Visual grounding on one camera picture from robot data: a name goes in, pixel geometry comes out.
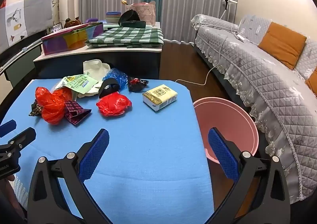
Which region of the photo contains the small red plastic bag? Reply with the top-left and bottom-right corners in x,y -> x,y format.
96,91 -> 132,117

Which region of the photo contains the large red plastic bag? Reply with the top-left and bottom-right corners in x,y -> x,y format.
35,86 -> 73,125

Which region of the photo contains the stack of pastel bowls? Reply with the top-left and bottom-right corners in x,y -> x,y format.
105,11 -> 122,24

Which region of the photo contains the blue plastic wrap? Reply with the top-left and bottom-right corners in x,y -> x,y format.
105,68 -> 129,91

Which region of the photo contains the purple patterned wrapper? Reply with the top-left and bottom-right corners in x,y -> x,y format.
64,100 -> 92,125

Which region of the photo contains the green white plastic bag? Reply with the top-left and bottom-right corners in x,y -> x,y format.
55,74 -> 99,95

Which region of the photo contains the grey quilted sofa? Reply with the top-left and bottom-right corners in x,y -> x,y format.
191,13 -> 317,205

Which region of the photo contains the white cable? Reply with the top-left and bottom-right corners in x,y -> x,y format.
175,24 -> 244,85

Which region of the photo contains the pink fabric basket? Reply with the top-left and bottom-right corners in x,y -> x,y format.
130,1 -> 156,26

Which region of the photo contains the pink plastic bin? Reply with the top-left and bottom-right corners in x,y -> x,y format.
193,97 -> 259,165

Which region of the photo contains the white top coffee table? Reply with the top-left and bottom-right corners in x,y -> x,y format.
33,22 -> 163,81

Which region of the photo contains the black red wrapper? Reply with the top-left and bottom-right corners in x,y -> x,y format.
127,77 -> 149,93

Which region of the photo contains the mint green cloth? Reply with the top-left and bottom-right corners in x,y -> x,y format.
103,23 -> 122,31

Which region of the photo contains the person's left hand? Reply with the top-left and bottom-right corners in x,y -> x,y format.
0,174 -> 19,214

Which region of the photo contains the yellow tissue pack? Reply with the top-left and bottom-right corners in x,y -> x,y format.
142,84 -> 178,112

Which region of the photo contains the brown figurine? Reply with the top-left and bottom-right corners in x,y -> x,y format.
64,16 -> 82,29

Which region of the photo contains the blue flower print tablecloth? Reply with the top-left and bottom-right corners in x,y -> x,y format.
0,78 -> 215,218

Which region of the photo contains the green checked cloth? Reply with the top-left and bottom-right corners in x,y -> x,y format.
85,27 -> 164,48

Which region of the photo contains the orange cushion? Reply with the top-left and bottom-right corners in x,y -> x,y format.
305,68 -> 317,91
258,21 -> 307,70

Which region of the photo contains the long television cabinet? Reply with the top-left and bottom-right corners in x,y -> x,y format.
0,33 -> 47,86

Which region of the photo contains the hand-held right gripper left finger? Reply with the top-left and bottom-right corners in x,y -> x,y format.
27,128 -> 117,224

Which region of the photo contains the small photo frame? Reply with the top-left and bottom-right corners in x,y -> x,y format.
47,23 -> 63,34

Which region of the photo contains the colourful rectangular box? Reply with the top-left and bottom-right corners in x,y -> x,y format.
41,22 -> 104,56

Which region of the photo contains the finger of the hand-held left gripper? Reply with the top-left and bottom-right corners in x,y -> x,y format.
0,119 -> 17,138
7,127 -> 37,151

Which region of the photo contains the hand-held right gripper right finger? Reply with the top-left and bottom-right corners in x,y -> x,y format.
207,127 -> 291,224

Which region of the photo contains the television with grey cover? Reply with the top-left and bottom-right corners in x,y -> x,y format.
0,0 -> 53,48

